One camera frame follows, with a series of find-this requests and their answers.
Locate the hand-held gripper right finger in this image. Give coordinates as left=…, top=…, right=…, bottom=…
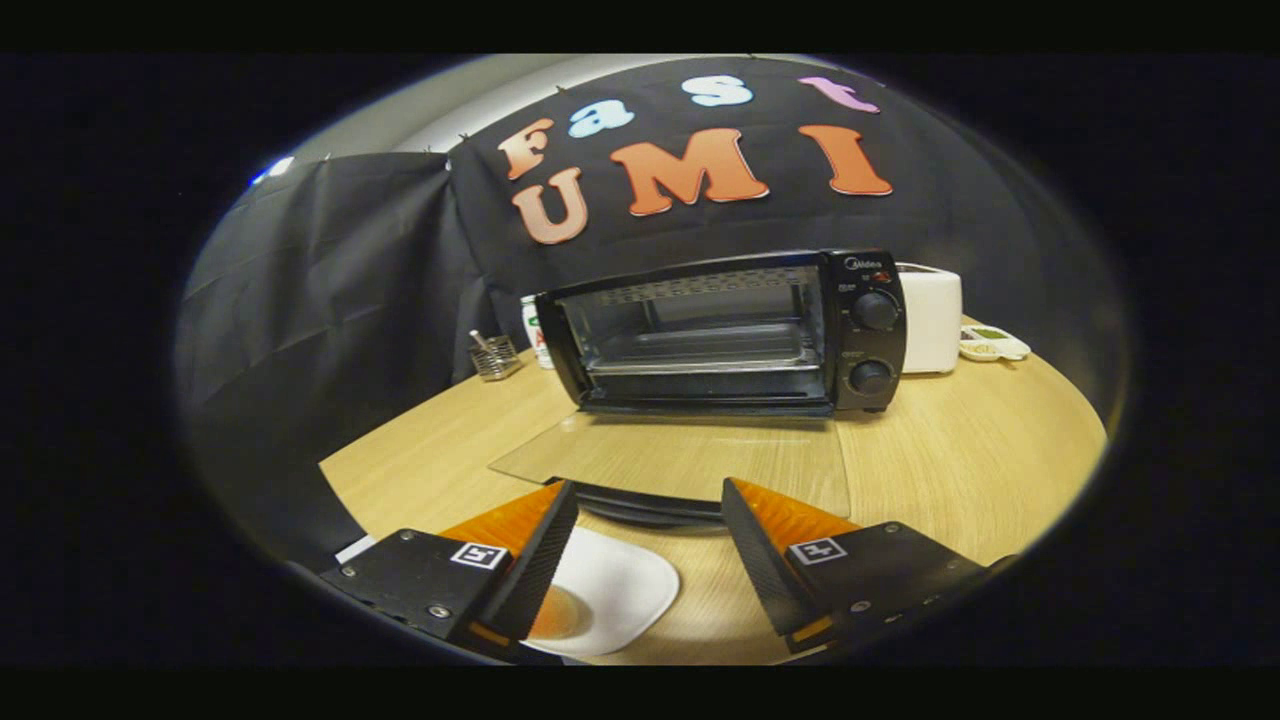
left=720, top=477, right=1021, bottom=656

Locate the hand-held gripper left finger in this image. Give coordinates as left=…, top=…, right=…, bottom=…
left=320, top=480, right=581, bottom=661

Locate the black toaster oven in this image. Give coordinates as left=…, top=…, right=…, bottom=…
left=488, top=248, right=908, bottom=529

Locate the white bread toaster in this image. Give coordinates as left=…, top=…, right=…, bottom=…
left=895, top=262, right=964, bottom=376

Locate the white square plate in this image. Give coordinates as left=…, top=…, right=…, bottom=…
left=520, top=527, right=681, bottom=658

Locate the white bottle green label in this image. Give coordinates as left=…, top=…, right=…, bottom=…
left=520, top=295, right=554, bottom=371

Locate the small white sauce dish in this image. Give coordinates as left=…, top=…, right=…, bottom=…
left=958, top=325, right=1031, bottom=363

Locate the wire mesh basket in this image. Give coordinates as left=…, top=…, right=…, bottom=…
left=468, top=330, right=523, bottom=383

